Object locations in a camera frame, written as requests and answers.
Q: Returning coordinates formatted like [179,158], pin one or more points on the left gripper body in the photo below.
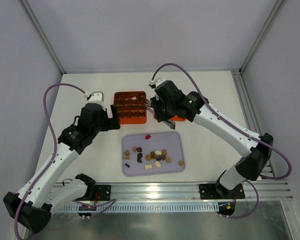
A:
[114,117]

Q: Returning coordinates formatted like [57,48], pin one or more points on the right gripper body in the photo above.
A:
[159,112]

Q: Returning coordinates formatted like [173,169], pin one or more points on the metal serving tongs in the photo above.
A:
[156,107]

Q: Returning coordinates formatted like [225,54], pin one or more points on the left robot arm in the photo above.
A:
[33,205]

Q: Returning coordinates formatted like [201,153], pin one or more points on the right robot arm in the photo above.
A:
[251,146]

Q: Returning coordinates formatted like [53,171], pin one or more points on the orange chocolate tin box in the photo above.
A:
[131,112]

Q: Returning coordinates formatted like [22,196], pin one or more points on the tan heart chocolate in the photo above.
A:
[126,151]

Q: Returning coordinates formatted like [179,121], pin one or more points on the tan brick chocolate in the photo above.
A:
[127,157]

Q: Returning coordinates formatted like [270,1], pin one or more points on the dark round foil chocolate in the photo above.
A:
[139,155]

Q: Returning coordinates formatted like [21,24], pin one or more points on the tan ridged square chocolate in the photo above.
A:
[148,157]

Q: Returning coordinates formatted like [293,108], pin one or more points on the brown rectangular chocolate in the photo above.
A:
[153,155]

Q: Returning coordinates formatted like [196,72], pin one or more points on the dark fluted round chocolate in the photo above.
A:
[158,157]

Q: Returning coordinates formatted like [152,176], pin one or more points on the white rectangular chocolate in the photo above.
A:
[148,166]

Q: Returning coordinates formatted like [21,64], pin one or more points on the tan shell chocolate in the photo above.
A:
[168,160]

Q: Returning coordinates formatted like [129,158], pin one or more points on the white swirl chocolate lower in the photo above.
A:
[157,164]

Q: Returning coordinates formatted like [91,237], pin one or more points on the orange tin lid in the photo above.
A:
[175,119]

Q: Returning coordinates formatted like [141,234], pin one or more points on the red lips candy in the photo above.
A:
[147,137]

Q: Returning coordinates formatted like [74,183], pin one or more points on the lavender plastic tray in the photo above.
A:
[170,140]

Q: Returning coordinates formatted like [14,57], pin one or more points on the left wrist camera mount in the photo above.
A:
[96,97]

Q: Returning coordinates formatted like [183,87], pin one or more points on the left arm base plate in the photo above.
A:
[100,192]

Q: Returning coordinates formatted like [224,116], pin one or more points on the right side aluminium rail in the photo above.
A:
[246,103]

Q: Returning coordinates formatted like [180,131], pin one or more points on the slotted cable duct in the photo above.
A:
[143,207]

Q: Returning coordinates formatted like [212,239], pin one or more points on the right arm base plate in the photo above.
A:
[215,191]

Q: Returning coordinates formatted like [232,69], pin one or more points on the aluminium frame rail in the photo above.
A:
[264,189]

